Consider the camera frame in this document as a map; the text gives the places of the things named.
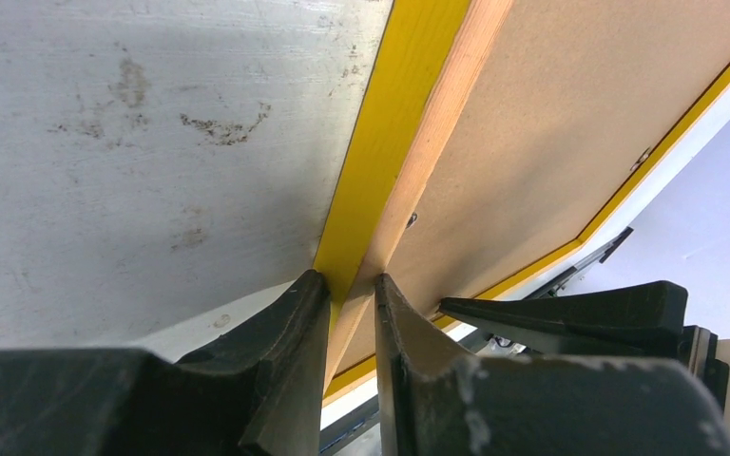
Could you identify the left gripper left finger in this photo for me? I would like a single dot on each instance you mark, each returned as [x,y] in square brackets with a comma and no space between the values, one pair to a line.
[255,390]

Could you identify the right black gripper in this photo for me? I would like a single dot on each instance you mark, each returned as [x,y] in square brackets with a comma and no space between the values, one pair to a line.
[641,320]

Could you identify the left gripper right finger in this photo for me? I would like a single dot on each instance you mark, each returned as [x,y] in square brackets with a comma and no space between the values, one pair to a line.
[438,398]

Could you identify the brown cardboard backing board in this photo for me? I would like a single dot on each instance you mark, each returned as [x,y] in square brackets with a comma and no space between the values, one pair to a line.
[560,138]

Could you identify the yellow picture frame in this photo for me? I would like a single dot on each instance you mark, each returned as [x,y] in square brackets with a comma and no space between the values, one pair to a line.
[390,157]

